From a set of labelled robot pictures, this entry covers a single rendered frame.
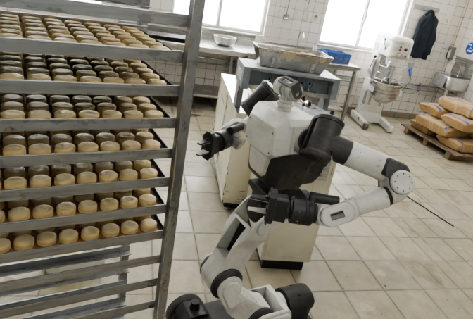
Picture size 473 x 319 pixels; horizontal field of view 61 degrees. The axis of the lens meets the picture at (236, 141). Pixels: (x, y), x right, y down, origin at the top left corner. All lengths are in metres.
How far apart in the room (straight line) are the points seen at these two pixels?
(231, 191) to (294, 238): 0.77
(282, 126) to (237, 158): 1.68
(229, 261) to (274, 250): 1.02
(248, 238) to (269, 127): 0.46
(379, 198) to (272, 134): 0.41
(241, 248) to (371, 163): 0.64
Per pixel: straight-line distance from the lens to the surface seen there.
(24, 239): 1.26
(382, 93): 6.30
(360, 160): 1.39
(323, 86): 3.14
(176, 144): 1.11
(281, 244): 2.68
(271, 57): 2.95
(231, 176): 3.15
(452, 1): 7.70
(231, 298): 1.78
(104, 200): 1.24
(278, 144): 1.44
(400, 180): 1.40
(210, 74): 6.27
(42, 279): 1.27
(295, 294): 2.13
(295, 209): 1.33
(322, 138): 1.36
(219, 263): 1.73
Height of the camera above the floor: 1.69
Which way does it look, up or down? 21 degrees down
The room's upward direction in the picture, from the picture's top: 10 degrees clockwise
